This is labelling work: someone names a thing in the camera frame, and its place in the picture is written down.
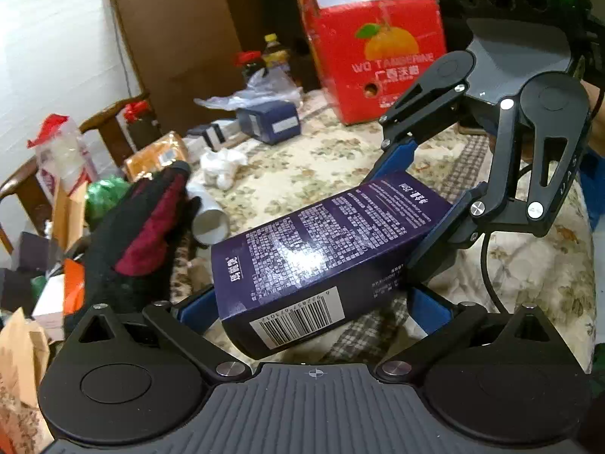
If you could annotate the clear bag with red top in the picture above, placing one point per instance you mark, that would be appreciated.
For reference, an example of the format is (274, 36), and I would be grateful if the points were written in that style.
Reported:
(61, 154)

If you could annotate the black white striped box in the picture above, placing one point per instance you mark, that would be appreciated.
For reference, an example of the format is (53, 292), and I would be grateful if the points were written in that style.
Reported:
(210, 134)

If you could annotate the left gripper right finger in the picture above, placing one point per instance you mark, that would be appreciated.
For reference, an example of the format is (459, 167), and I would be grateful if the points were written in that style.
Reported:
(501, 379)

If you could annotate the wooden armchair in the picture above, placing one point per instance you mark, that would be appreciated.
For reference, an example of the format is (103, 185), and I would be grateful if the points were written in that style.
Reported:
(33, 183)

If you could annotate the green plastic bag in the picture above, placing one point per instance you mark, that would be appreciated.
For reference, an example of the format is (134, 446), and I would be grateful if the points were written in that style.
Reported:
(102, 196)

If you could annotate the black and maroon glove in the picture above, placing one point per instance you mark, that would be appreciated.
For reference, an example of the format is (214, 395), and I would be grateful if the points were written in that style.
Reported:
(129, 260)

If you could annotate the orange packaged bread bag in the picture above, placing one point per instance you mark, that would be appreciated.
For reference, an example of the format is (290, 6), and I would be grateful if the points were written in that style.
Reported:
(154, 157)

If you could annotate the navy blue small box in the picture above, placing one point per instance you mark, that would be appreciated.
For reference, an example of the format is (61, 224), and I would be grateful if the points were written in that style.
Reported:
(271, 122)

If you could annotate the dark jar red lid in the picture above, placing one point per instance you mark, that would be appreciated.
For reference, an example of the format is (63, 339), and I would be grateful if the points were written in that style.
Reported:
(249, 63)

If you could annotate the white paper roll tube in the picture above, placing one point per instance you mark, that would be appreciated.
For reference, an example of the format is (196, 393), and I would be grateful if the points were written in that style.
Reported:
(210, 224)

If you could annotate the yellow cap oil bottle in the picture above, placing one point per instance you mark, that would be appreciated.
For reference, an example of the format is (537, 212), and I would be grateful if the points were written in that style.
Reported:
(276, 55)

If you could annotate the red tangerine carton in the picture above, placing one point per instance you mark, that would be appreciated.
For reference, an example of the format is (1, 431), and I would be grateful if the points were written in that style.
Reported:
(368, 52)

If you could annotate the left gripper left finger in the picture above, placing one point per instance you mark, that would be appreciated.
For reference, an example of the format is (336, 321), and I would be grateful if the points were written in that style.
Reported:
(131, 378)

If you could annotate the crumpled white tissue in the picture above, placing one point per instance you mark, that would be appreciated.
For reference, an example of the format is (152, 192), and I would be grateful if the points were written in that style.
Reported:
(219, 168)

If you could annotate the clear plastic bag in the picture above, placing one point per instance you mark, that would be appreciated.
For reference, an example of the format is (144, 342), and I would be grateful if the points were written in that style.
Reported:
(265, 85)

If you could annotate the brown wooden cabinet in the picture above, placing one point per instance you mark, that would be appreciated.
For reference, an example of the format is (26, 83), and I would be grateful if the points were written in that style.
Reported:
(182, 50)

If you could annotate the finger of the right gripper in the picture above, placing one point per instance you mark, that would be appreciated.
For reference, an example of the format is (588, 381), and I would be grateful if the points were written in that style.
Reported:
(541, 136)
(434, 101)

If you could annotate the dark purple printed box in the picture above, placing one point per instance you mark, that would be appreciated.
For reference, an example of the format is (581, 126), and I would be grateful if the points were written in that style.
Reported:
(307, 272)

